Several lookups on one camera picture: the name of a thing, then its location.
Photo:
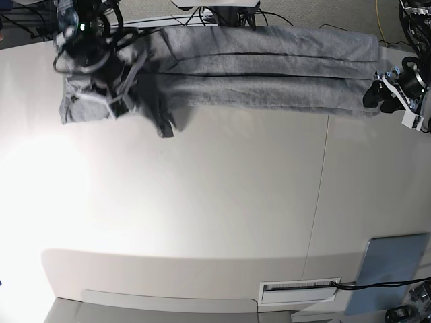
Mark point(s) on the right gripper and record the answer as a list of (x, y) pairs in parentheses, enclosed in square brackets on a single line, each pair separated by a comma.
[(96, 67)]

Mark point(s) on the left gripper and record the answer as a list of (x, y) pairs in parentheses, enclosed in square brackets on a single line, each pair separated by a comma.
[(395, 87)]

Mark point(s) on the grey T-shirt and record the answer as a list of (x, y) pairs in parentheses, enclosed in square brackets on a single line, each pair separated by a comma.
[(176, 69)]

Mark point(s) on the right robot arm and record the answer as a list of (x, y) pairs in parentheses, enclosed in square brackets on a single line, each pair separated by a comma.
[(90, 15)]

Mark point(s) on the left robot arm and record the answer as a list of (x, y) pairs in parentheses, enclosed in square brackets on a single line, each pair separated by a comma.
[(414, 17)]

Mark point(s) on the blue-grey pad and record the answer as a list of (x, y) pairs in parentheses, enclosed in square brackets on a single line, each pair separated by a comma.
[(387, 259)]

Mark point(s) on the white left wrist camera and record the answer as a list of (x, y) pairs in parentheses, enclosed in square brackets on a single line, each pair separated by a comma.
[(412, 121)]

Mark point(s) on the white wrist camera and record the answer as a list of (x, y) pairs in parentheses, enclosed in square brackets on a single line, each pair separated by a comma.
[(412, 121), (117, 107)]

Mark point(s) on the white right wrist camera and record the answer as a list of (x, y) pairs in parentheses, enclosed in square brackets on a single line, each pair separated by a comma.
[(117, 107)]

